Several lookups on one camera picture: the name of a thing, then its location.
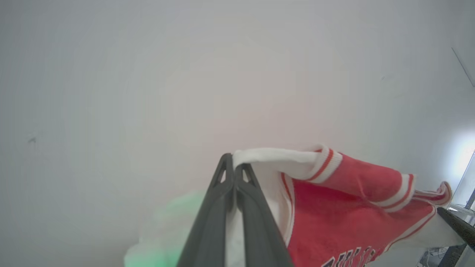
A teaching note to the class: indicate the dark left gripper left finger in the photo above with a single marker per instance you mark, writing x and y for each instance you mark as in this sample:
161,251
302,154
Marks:
211,222

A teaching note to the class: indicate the red basketball jersey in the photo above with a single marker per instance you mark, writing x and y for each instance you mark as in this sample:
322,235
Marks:
334,211

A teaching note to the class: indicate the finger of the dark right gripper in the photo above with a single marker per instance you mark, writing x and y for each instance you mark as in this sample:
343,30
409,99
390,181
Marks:
452,256
460,228

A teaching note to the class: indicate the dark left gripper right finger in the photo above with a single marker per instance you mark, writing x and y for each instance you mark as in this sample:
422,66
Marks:
259,230

